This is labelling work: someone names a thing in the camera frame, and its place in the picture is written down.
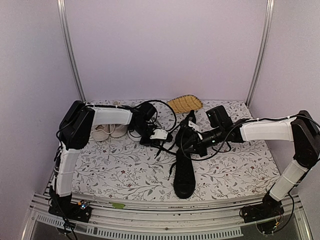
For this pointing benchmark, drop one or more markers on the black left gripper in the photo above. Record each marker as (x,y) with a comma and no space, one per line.
(155,142)

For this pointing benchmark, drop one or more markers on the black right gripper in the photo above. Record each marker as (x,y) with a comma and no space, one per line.
(197,146)

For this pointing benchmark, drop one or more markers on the black front canvas sneaker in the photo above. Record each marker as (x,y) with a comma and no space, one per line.
(184,182)

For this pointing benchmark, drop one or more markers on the black canvas sneaker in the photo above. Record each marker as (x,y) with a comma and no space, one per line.
(185,132)
(184,182)

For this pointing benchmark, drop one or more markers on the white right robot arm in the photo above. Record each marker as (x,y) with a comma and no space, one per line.
(300,132)

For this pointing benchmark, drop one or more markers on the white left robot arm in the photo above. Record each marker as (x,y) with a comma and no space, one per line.
(74,134)

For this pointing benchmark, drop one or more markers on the grey sneaker left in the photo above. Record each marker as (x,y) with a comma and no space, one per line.
(134,133)

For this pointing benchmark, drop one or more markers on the black rear canvas sneaker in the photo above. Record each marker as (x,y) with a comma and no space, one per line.
(185,132)

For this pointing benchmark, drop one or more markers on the beige sneaker right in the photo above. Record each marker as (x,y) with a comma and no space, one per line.
(118,130)

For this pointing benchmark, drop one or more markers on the beige sneaker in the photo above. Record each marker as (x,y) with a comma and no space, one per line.
(101,133)
(118,130)

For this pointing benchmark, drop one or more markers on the floral tablecloth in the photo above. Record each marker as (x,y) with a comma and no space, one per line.
(121,168)

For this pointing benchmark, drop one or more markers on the woven bamboo tray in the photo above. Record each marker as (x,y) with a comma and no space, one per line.
(185,104)

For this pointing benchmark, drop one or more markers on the beige sneaker left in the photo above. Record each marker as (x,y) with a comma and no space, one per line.
(101,133)

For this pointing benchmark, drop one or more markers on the green tape piece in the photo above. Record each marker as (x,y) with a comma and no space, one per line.
(117,205)

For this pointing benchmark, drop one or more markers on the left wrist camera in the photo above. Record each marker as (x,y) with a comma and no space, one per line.
(159,134)

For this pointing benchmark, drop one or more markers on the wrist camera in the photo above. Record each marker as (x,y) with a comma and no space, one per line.
(159,134)
(195,128)

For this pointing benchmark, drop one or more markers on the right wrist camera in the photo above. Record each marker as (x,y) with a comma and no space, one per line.
(195,128)

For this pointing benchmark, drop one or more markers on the aluminium front rail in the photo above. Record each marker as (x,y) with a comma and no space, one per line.
(168,220)

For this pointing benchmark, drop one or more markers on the aluminium frame post left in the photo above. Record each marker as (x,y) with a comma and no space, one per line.
(62,12)

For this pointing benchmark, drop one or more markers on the aluminium frame post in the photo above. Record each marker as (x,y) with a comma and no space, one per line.
(261,51)
(62,12)

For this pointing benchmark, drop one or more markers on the aluminium frame post right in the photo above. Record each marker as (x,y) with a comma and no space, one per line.
(261,51)

